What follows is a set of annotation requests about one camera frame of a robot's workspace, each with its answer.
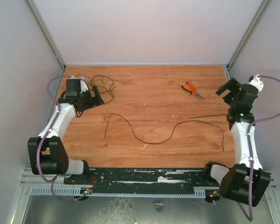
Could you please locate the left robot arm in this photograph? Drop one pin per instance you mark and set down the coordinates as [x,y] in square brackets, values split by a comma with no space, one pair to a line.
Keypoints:
[46,151]

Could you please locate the orange handled pliers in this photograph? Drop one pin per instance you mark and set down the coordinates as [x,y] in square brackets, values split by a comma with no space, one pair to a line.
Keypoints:
[192,90]

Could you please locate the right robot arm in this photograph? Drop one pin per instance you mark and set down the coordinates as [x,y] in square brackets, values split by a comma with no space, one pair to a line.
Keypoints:
[246,181]

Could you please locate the black zip tie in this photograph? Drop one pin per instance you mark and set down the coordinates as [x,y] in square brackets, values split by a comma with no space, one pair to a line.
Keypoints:
[205,116]

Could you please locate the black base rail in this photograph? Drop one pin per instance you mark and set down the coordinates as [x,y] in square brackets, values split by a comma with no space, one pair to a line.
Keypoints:
[144,181]

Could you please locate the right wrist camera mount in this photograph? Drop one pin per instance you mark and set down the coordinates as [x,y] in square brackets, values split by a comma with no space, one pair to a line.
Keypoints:
[256,82]

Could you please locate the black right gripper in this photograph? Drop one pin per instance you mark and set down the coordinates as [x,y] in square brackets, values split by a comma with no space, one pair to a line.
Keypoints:
[234,87]

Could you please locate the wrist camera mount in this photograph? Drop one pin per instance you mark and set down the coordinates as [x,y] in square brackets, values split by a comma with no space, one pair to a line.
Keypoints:
[256,82]
[83,84]

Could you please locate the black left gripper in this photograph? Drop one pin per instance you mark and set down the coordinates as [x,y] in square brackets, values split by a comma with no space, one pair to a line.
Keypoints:
[90,105]

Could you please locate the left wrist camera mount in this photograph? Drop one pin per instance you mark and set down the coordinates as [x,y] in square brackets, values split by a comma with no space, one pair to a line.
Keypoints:
[83,84]

